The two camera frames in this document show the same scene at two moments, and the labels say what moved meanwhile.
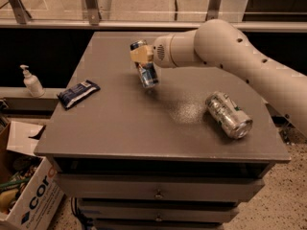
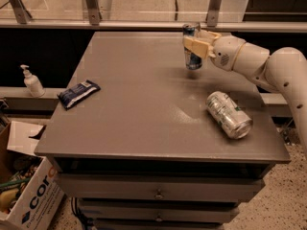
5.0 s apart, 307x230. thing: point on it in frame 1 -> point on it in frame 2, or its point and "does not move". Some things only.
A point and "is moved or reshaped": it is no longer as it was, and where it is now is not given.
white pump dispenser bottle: [33, 82] does not move
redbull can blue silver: [146, 71] is moved or reshaped
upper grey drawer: [160, 187] does not move
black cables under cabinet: [85, 221] does not move
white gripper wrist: [160, 52] -> [224, 53]
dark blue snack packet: [76, 92] does not move
